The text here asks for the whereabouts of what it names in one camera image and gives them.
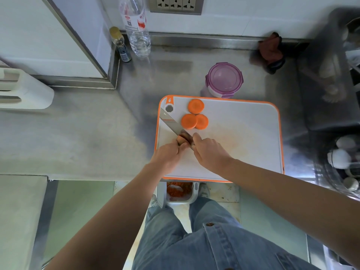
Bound person's right hand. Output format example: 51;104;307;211
192;133;234;175

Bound person's left hand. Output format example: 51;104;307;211
149;139;191;176

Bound round carrot slice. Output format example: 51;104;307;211
181;113;198;130
187;99;205;115
194;114;209;130

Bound black-handled kitchen knife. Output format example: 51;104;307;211
159;107;195;150

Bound purple lidded container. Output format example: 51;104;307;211
205;62;244;99

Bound person's left forearm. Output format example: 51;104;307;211
45;163;175;270

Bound person's right forearm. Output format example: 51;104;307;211
222;159;360;267

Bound grey right shoe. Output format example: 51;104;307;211
198;183;211;199

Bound white orange-rimmed cutting board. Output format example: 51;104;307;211
154;94;285;183

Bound white waste bin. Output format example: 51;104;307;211
156;181;200;209

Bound blue denim trousers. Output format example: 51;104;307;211
131;196;242;270

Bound pale green cabinet front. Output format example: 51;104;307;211
42;180;115;265
239;188;309;262

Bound blue denim shirt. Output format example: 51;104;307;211
183;222;321;270

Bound small gold-capped bottle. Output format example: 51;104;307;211
109;26;132;63

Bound clear plastic water bottle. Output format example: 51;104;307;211
118;0;151;58

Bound dark red cloth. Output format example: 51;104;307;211
258;32;286;75

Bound group of seasoning bottles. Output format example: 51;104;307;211
326;134;360;194

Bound grey wall socket panel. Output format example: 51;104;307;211
148;0;205;15

